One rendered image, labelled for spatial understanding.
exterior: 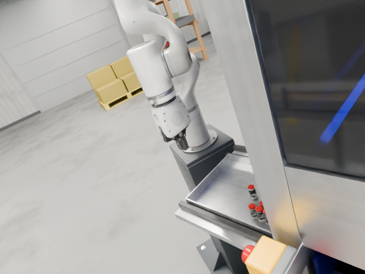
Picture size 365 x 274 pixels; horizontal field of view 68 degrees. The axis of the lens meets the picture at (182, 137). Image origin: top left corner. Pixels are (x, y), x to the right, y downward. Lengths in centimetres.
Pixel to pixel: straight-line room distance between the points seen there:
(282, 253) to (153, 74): 50
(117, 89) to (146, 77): 502
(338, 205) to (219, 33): 31
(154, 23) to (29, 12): 788
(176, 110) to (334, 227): 49
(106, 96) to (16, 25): 371
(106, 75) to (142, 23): 529
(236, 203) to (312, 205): 43
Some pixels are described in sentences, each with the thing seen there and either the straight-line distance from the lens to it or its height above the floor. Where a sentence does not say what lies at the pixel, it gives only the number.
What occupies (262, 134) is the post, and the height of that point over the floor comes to 127.
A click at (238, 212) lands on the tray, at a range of 88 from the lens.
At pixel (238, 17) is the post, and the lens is 38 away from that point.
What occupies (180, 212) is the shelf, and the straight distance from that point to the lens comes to 96.
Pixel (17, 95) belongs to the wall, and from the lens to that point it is 885.
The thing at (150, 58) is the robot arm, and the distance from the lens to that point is 72.
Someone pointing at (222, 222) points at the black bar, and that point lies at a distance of 84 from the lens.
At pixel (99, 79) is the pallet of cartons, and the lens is 606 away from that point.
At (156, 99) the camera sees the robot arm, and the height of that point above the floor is 128.
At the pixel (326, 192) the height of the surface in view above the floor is 117.
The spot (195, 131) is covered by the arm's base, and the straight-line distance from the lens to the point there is 124.
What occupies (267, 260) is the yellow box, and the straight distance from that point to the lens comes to 58.
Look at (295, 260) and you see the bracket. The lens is 59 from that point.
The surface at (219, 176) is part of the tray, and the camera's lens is 103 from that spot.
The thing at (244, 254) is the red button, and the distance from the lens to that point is 62.
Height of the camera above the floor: 150
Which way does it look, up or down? 26 degrees down
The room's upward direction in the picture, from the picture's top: 23 degrees counter-clockwise
